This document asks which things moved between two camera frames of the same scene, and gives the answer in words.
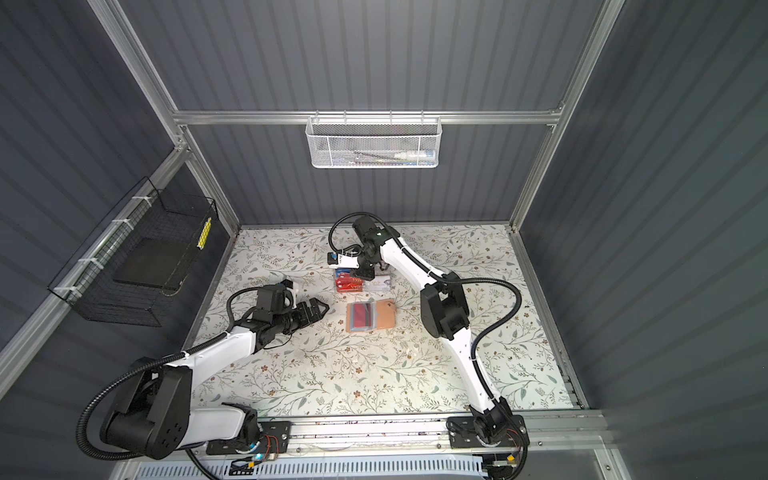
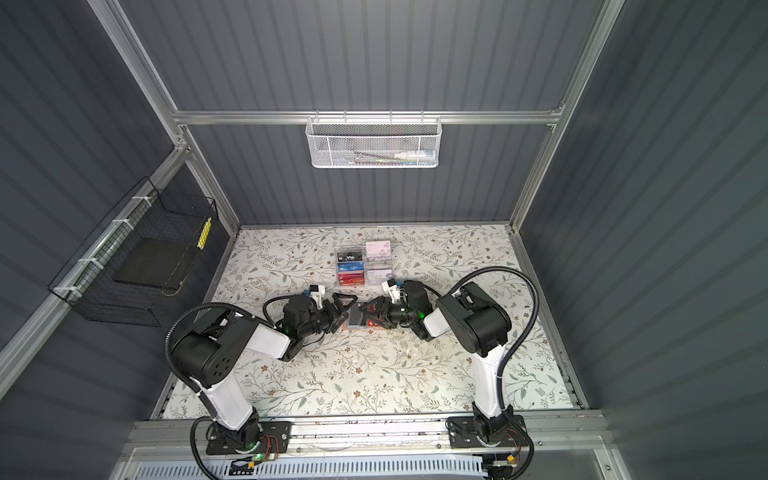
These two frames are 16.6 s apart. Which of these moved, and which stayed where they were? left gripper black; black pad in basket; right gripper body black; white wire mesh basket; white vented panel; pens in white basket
Moved: left gripper black; right gripper body black
Stayed: white vented panel; black pad in basket; white wire mesh basket; pens in white basket
